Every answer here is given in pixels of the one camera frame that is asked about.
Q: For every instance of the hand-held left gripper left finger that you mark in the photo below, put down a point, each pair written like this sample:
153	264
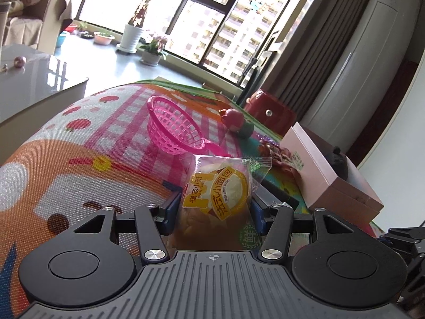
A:
172	211

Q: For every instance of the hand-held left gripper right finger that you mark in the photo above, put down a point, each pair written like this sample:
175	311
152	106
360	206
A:
256	213

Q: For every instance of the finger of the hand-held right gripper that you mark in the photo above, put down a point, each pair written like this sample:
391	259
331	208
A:
405	236

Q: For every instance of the yellow bread packet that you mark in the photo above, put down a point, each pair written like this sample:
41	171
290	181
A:
215	192

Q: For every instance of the cardboard box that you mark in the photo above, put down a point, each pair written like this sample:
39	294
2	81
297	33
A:
318	172

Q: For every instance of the pink plastic basket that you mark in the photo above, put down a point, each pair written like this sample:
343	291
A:
166	136

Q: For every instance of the small green orange toy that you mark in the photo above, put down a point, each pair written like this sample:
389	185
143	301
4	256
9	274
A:
246	130

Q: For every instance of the brown crinkled wrapper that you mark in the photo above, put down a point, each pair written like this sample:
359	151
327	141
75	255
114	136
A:
279	158

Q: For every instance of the black plush toy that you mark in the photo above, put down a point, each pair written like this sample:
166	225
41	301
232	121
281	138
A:
338	164

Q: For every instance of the colourful printed mat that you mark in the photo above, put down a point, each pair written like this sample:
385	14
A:
66	172

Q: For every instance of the pink flowering pot plant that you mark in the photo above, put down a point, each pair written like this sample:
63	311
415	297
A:
152	51

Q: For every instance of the tall plant in white pot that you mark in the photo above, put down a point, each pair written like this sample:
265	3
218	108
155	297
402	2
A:
131	36

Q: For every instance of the brown curtain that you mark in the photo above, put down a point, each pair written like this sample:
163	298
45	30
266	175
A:
308	40

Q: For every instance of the standing air conditioner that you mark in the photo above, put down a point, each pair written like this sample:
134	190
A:
358	56

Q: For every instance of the pink oval planter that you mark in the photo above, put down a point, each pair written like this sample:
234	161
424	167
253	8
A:
103	38

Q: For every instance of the glass coffee table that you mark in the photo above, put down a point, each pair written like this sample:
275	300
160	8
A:
33	83

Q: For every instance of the small dark plant pot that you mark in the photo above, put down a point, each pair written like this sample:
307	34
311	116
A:
84	30

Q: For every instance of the blue basin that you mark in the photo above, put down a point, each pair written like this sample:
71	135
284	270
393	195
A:
61	40

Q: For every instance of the red plant pot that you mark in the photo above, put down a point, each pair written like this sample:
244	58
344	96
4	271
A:
71	28

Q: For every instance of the small pink ball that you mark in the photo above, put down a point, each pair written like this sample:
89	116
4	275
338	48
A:
19	62

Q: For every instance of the beige sofa with cloths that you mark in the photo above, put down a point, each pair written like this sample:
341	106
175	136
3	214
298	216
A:
36	16

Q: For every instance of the black window frame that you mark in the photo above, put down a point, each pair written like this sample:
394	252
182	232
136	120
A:
229	10

